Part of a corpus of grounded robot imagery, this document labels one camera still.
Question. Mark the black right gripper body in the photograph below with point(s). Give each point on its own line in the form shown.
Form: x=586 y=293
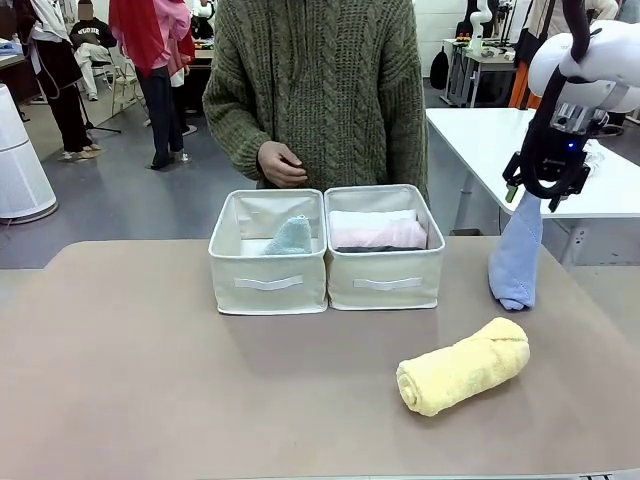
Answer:
x=560 y=160

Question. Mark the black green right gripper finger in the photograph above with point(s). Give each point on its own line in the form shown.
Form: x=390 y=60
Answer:
x=562 y=192
x=511 y=182

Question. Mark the lavender blue cone towel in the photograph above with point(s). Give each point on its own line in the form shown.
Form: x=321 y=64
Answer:
x=517 y=260

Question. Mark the pink towel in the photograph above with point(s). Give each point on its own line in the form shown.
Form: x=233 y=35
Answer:
x=380 y=236

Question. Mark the white towel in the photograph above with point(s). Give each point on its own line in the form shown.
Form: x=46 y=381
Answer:
x=370 y=219

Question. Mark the dark grey towel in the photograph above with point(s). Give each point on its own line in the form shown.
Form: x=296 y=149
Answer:
x=370 y=248

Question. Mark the yellow towel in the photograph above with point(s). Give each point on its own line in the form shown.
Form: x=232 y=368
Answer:
x=460 y=370

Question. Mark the mint cone towel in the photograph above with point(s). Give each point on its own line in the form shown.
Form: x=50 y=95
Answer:
x=292 y=237

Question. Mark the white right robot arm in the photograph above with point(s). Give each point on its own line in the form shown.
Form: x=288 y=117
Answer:
x=595 y=55

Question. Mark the person's right forearm green sleeve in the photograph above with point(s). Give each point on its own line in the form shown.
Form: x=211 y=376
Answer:
x=230 y=140

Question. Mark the small white background robot arm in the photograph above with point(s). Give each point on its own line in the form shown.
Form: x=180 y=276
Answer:
x=475 y=25

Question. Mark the white folding table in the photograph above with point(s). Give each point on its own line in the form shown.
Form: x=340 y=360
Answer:
x=470 y=145

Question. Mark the person's right hand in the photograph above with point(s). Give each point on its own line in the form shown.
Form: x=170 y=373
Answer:
x=280 y=165

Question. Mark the grey metal desk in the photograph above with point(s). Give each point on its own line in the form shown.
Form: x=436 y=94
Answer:
x=472 y=62

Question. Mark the black hanging bag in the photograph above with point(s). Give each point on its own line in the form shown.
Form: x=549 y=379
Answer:
x=440 y=70

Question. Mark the cream fabric storage bin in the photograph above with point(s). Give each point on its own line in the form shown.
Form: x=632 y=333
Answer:
x=270 y=295
x=385 y=290

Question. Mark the person's torso green knit sweater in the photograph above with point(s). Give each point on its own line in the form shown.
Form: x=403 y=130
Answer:
x=325 y=100

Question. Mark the person in pink and red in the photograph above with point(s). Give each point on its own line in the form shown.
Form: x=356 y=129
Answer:
x=160 y=110

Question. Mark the black tripod stand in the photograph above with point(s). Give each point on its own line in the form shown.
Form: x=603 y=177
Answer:
x=97 y=126

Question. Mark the seated person black sweatshirt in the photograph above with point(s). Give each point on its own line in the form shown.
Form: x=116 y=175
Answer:
x=92 y=35

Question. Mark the white air purifier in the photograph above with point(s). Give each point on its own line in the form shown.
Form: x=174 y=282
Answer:
x=20 y=175

